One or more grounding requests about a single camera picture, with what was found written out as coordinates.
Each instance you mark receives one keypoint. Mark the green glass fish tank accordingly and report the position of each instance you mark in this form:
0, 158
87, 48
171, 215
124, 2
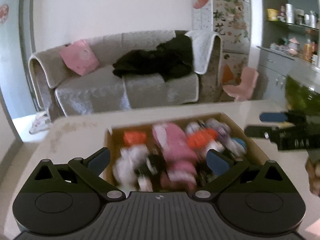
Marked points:
302, 90

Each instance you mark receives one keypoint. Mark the pink small chair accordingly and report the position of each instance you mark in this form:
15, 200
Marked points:
245, 89

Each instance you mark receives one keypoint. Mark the white blue sock ball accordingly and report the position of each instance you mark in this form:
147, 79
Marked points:
239, 147

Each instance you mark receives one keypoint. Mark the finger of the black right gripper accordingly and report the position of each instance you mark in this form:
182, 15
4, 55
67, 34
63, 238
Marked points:
262, 132
275, 117

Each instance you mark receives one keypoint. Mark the pink cushion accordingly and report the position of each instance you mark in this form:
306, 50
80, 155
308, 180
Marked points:
79, 58

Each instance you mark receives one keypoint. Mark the grey sofa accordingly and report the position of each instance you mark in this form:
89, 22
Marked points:
61, 92

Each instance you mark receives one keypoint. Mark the person's right hand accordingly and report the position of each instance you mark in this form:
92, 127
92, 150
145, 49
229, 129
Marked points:
313, 175

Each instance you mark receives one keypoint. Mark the pink fluffy sock bundle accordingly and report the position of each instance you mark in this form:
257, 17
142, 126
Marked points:
180, 159

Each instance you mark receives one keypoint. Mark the cardboard box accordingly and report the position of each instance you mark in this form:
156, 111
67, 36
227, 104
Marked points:
115, 139

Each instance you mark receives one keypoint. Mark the black clothes on sofa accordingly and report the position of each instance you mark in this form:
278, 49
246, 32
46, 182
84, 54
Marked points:
171, 60

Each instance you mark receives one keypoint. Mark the white quilted sofa throw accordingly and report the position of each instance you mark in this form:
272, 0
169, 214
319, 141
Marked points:
205, 44

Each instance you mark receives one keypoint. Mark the white knit sock bundle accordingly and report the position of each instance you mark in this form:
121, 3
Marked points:
130, 159

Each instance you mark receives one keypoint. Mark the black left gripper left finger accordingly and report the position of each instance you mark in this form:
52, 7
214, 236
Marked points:
89, 171

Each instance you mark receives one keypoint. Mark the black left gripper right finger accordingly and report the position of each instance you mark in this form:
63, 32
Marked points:
227, 171

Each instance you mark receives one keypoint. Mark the grey shelf cabinet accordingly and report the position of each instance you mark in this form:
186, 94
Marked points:
275, 63

